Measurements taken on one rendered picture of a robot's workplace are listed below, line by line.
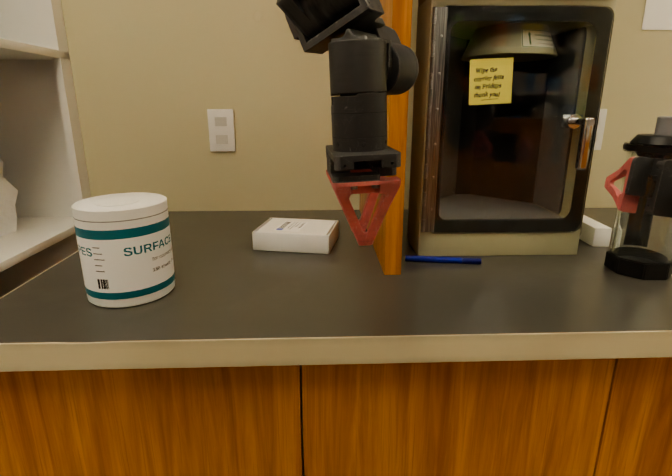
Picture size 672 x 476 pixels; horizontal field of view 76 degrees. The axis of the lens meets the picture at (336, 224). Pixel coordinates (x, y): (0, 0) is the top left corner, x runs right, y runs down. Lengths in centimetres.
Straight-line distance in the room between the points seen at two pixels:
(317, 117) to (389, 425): 82
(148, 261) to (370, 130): 41
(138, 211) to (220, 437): 35
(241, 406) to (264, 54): 89
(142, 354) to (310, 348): 21
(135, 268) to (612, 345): 67
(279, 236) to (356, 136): 48
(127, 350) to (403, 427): 40
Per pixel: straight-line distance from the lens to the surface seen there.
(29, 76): 143
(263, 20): 125
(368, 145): 43
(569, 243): 97
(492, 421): 74
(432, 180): 82
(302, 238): 86
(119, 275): 70
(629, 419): 83
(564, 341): 66
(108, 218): 67
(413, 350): 60
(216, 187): 128
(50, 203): 146
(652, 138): 88
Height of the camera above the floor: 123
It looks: 15 degrees down
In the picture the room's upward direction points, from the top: straight up
